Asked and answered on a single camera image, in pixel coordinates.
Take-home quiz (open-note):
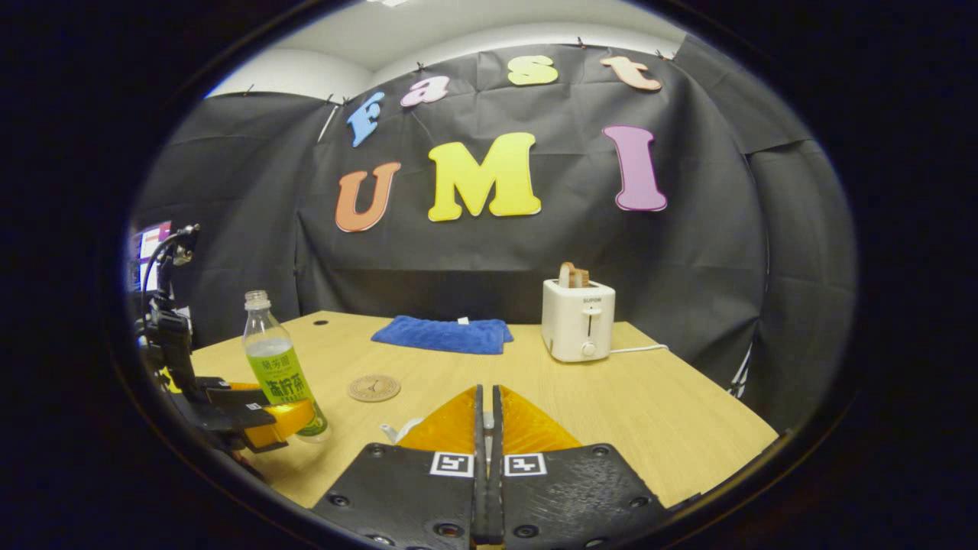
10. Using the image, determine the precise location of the green label water bottle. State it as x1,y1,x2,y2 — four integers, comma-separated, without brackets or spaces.
242,290,331,444

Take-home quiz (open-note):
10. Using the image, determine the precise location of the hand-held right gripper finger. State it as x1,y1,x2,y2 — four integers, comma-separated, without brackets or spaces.
489,384,669,550
312,384,487,550

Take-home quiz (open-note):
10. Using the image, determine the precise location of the white toaster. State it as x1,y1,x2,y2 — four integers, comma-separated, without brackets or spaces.
541,278,617,363

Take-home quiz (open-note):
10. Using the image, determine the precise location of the round wooden coaster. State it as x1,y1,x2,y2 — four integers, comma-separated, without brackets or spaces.
348,374,402,403

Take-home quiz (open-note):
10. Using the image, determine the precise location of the computer monitor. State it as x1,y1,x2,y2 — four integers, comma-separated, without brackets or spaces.
131,222,173,295

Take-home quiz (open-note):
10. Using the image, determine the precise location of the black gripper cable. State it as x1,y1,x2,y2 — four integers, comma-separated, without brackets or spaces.
140,229,184,314

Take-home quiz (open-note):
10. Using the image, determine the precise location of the blue towel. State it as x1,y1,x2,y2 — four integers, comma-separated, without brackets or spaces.
371,315,514,355

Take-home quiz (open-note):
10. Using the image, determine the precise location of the black backdrop cloth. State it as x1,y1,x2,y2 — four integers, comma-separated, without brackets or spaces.
134,34,857,432

